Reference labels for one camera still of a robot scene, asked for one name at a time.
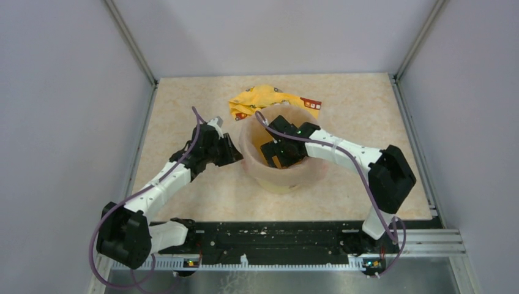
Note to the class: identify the grey cable duct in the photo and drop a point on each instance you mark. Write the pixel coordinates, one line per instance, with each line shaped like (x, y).
(191, 262)

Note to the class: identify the right aluminium frame post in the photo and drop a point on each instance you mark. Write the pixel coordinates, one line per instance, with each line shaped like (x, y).
(421, 37)

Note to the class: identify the yellow trash bin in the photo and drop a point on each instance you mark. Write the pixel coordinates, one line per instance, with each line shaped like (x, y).
(280, 182)

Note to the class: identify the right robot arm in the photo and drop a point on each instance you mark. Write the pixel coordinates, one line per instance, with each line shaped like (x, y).
(385, 173)

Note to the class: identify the yellow printed wrapper bag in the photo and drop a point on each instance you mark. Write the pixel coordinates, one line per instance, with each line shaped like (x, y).
(259, 97)

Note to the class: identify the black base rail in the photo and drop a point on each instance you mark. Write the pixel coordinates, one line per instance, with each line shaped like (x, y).
(281, 243)

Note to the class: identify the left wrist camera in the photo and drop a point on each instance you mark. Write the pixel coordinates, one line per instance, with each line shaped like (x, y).
(216, 123)

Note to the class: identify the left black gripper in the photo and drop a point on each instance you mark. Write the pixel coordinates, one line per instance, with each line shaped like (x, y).
(231, 155)

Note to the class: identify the translucent pink plastic bag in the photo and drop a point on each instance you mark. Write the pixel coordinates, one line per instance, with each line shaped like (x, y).
(292, 174)

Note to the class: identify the aluminium frame post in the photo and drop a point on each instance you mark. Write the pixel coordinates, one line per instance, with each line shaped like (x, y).
(421, 37)
(128, 38)

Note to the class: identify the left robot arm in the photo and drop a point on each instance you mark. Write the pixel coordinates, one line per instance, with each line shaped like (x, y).
(126, 234)

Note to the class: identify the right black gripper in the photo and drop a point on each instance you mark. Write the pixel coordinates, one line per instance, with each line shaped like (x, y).
(271, 149)

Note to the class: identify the left aluminium frame post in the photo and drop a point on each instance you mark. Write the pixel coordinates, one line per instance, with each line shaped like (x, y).
(128, 38)

